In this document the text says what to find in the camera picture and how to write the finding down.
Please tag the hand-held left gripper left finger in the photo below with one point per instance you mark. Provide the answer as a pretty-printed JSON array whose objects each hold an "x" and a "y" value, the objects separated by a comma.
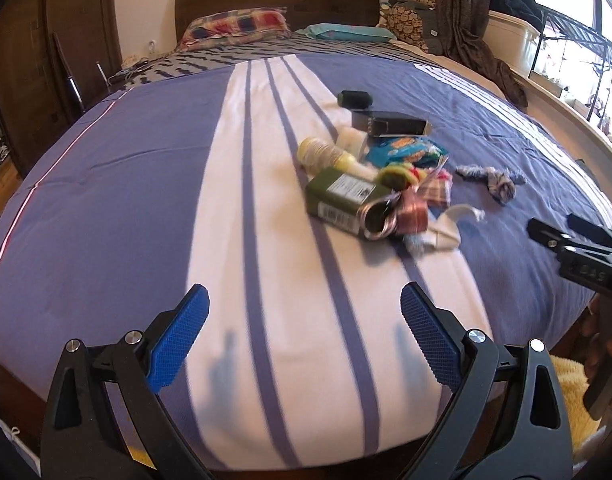
[{"x": 178, "y": 340}]

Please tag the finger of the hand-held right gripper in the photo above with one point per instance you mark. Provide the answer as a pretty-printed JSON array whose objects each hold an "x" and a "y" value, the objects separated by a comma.
[
  {"x": 548, "y": 234},
  {"x": 593, "y": 230}
]

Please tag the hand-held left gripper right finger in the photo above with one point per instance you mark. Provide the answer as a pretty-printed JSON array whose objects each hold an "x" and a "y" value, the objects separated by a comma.
[{"x": 428, "y": 340}]

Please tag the blue snack packet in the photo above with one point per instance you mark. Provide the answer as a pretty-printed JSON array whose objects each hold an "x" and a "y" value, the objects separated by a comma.
[{"x": 406, "y": 149}]

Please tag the person's right hand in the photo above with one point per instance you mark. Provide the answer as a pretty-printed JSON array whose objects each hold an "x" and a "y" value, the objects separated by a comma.
[{"x": 592, "y": 340}]

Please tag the grey crumpled cloth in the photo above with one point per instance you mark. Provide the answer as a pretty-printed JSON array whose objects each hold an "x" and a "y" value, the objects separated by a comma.
[{"x": 496, "y": 182}]

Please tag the white crumpled paper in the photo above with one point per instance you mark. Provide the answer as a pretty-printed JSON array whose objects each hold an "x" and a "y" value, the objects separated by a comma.
[{"x": 448, "y": 227}]

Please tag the pink plaid wrapper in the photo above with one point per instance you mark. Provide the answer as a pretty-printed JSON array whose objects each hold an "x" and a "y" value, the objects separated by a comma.
[{"x": 436, "y": 189}]

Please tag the brown shiny wrapper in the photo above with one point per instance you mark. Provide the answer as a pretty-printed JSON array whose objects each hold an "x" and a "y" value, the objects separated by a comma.
[{"x": 413, "y": 215}]

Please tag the silver metal can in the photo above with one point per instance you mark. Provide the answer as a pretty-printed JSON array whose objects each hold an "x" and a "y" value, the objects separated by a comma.
[{"x": 378, "y": 220}]

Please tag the green rectangular tin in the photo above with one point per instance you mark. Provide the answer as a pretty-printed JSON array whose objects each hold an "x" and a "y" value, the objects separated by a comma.
[{"x": 336, "y": 197}]

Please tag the black cardboard box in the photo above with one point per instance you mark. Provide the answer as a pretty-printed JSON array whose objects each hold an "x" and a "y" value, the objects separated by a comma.
[{"x": 396, "y": 124}]

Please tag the white storage box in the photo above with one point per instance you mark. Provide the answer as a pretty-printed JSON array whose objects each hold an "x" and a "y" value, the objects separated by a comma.
[{"x": 511, "y": 45}]

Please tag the metal drying rack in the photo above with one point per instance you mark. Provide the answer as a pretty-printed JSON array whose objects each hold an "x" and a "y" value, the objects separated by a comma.
[{"x": 581, "y": 35}]

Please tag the black cylinder bottle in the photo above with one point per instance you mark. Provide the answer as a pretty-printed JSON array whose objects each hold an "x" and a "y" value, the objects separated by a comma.
[{"x": 355, "y": 99}]

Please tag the black jacket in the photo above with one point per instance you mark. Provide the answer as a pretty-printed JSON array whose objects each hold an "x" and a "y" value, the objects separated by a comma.
[{"x": 516, "y": 0}]

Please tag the brown curtain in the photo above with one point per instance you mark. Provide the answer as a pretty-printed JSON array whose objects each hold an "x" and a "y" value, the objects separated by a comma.
[{"x": 461, "y": 10}]

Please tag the patterned plush cushion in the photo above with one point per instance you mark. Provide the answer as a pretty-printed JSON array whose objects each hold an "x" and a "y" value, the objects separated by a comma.
[{"x": 408, "y": 20}]

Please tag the grey patterned bed sheet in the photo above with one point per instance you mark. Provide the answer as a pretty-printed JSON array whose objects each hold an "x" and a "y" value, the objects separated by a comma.
[{"x": 211, "y": 60}]

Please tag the teal pillow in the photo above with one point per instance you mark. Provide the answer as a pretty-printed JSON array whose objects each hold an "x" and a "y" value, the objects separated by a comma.
[{"x": 346, "y": 32}]

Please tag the dark wooden wardrobe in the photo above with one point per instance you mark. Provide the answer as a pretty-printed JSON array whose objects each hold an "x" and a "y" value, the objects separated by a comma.
[{"x": 31, "y": 60}]

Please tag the plaid pillow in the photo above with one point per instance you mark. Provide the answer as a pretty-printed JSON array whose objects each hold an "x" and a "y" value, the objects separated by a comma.
[{"x": 236, "y": 25}]

